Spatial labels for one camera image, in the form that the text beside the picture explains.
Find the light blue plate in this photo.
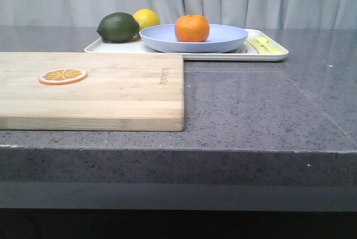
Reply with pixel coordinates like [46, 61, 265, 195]
[139, 24, 248, 53]

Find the orange slice piece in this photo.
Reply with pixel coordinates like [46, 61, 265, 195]
[38, 68, 88, 85]

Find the wooden cutting board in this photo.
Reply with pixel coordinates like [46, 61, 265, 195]
[1, 52, 185, 131]

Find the yellow lemon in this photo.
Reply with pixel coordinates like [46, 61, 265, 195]
[133, 8, 160, 30]

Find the white rectangular tray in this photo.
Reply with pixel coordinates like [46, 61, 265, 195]
[84, 29, 289, 62]

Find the pale yellow fork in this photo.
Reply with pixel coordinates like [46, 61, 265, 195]
[246, 39, 270, 54]

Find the green lime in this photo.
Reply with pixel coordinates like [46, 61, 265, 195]
[97, 12, 139, 42]

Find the orange mandarin fruit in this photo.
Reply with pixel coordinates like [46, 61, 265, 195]
[175, 15, 210, 42]

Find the pale yellow spoon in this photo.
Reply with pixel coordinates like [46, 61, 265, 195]
[255, 37, 281, 54]

